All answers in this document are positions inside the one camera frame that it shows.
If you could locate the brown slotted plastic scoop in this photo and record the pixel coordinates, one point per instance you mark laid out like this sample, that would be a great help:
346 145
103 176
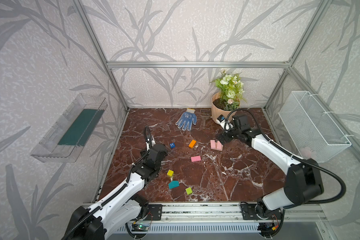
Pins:
206 114

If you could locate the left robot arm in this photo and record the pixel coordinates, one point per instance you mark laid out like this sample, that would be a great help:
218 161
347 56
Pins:
123 204

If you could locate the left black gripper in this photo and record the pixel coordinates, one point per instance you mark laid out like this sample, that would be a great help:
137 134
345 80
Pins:
151 146

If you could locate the blue dotted work glove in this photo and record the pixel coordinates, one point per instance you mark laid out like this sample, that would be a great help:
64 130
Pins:
187 120

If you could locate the yellow cube block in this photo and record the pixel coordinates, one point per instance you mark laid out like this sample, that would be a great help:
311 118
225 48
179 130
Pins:
170 173

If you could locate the orange wood block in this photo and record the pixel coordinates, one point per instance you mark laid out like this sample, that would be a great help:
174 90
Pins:
192 144

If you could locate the white wire mesh basket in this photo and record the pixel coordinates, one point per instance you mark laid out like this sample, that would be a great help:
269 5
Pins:
310 125

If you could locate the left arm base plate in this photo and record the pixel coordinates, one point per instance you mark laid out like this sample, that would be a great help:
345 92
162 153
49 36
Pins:
154 212

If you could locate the flower pot with plant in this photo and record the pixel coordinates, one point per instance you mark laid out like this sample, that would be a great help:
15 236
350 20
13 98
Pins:
229 95

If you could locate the pink long block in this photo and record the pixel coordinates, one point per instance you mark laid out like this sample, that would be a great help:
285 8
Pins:
219 146

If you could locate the clear plastic wall shelf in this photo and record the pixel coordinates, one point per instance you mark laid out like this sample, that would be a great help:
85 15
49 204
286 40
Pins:
66 139

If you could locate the teal block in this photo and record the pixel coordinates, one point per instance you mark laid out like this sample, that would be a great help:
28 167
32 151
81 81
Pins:
173 184

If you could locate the green circuit board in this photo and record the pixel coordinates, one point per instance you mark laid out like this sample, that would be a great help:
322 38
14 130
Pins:
140 228

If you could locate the green cube block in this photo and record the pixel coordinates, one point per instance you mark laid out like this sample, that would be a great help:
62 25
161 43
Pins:
189 191

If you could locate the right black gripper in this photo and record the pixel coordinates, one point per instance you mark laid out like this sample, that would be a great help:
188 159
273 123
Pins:
228 135

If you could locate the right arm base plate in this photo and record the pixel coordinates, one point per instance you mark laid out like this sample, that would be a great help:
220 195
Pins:
249 211

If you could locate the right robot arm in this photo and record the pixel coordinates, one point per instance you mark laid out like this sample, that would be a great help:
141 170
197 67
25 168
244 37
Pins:
303 176

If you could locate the pink object in basket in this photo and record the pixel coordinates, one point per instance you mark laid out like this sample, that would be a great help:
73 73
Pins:
306 152

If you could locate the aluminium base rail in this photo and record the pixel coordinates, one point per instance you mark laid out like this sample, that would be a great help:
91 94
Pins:
230 212

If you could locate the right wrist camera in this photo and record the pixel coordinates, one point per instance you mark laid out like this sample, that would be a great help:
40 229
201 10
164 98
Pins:
239 122

